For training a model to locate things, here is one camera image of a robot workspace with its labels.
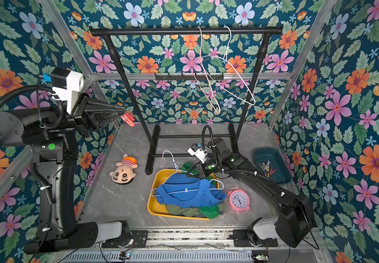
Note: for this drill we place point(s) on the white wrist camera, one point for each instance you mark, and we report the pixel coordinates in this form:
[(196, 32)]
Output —
[(197, 151), (67, 85)]

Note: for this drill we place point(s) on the white wire hanger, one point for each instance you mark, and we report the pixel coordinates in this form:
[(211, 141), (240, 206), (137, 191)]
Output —
[(252, 100)]

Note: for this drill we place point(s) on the olive green tank top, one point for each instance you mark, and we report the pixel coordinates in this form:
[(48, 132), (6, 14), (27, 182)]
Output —
[(190, 212)]

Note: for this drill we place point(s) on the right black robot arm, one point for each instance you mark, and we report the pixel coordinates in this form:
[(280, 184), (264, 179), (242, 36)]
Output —
[(295, 218)]

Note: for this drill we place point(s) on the pink wire hanger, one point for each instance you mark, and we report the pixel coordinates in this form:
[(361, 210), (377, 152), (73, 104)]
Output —
[(217, 109)]

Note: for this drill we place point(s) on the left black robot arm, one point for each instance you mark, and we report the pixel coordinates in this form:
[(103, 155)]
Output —
[(50, 132)]

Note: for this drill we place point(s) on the pink clothespin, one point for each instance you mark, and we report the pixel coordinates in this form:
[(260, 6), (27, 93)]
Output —
[(128, 119)]

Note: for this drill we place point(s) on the yellow plastic tray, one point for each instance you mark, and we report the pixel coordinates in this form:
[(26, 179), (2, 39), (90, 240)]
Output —
[(157, 209)]

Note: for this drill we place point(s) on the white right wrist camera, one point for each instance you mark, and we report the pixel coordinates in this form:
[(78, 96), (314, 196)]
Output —
[(197, 151)]

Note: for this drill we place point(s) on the beige clothespin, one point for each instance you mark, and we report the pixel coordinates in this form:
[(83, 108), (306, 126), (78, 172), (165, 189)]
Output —
[(266, 166)]

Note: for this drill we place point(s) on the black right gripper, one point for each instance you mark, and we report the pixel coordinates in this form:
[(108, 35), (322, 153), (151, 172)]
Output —
[(197, 169)]

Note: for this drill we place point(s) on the black clothes rack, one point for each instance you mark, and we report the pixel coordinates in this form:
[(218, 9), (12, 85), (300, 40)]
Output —
[(155, 136)]

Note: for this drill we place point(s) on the red clothespin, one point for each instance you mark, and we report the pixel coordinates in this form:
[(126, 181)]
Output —
[(270, 172)]

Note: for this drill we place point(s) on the plush doll toy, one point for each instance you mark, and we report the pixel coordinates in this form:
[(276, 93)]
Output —
[(124, 172)]

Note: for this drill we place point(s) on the blue tank top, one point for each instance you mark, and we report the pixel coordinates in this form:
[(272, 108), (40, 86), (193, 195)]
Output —
[(185, 192)]

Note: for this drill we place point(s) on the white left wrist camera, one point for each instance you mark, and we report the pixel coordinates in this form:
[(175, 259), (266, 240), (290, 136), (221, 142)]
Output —
[(67, 85)]

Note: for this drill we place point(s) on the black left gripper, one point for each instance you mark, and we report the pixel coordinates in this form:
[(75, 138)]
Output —
[(81, 122)]

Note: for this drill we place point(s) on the dark teal plastic bin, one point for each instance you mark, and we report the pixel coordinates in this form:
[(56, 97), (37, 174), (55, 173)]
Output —
[(282, 174)]

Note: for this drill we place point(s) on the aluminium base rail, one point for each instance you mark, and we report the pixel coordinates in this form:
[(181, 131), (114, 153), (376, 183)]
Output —
[(208, 237)]

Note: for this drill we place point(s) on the pink alarm clock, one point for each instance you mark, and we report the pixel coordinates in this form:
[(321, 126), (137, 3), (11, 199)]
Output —
[(239, 200)]

